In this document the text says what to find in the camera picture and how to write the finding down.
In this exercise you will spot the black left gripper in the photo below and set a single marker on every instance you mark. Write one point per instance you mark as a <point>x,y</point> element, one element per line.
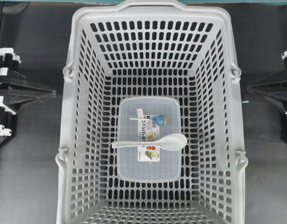
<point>16,90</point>

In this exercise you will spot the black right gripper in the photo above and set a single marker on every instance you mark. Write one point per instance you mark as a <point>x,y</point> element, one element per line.
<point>273,88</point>

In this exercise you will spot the grey plastic shopping basket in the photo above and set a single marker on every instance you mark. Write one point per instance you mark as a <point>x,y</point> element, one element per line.
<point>152,48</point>

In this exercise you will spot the white chinese soup spoon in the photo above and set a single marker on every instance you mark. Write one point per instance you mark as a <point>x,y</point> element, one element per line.
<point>171,142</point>

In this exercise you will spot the clear plastic food container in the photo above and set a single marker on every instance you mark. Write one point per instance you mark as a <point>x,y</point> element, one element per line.
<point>148,164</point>

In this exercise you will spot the blue candy lollipop white stick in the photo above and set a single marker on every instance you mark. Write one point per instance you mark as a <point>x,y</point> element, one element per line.
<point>159,120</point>

